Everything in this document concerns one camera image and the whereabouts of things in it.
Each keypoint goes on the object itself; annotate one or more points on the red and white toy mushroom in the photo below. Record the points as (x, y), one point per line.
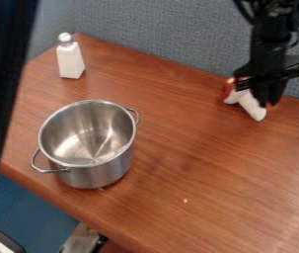
(244, 99)

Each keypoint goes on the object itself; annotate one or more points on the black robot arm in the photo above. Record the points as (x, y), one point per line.
(274, 21)

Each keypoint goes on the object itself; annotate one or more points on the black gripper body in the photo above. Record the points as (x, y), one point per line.
(268, 70)

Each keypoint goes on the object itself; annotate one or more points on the grey table leg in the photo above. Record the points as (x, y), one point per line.
(84, 240)

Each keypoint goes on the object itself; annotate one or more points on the stainless steel pot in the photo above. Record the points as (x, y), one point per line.
(85, 143)

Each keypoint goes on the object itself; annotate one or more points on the white salt shaker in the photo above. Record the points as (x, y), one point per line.
(68, 56)

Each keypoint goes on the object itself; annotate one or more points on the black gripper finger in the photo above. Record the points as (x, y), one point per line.
(260, 92)
(276, 89)

